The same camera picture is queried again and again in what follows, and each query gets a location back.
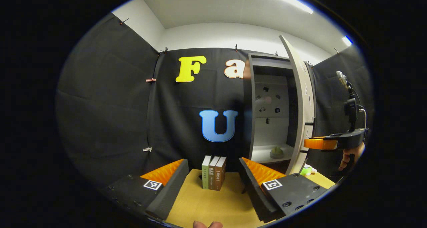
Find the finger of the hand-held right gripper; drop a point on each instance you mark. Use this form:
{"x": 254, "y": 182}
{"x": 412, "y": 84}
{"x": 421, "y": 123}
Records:
{"x": 320, "y": 143}

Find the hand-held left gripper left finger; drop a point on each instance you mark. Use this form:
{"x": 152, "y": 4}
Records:
{"x": 170, "y": 191}

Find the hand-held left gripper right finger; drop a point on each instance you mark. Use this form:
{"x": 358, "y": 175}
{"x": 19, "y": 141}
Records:
{"x": 257, "y": 191}

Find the pale green bottle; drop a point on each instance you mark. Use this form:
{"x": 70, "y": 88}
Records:
{"x": 276, "y": 153}

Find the dark grey cabinet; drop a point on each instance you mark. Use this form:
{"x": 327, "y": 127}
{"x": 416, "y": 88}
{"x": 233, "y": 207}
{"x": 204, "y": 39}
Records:
{"x": 249, "y": 121}

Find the light grey cabinet shelf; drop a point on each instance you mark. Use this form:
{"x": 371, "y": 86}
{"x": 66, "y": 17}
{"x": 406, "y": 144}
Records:
{"x": 262, "y": 154}

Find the green plush toy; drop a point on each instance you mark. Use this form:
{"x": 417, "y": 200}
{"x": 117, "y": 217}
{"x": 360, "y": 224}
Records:
{"x": 307, "y": 170}

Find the green book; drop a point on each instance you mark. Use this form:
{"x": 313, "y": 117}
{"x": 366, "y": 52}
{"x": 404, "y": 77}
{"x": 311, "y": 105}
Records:
{"x": 205, "y": 174}

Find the olive brown book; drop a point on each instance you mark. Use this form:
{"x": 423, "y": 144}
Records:
{"x": 212, "y": 178}

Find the white clip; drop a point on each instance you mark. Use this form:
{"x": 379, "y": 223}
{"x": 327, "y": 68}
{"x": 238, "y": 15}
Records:
{"x": 147, "y": 149}

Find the small ceiling light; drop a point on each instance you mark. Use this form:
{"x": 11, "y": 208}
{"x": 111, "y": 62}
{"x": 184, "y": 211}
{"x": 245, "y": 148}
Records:
{"x": 347, "y": 40}

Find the black backdrop cloth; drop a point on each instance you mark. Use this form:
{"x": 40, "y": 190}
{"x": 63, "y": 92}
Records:
{"x": 116, "y": 104}

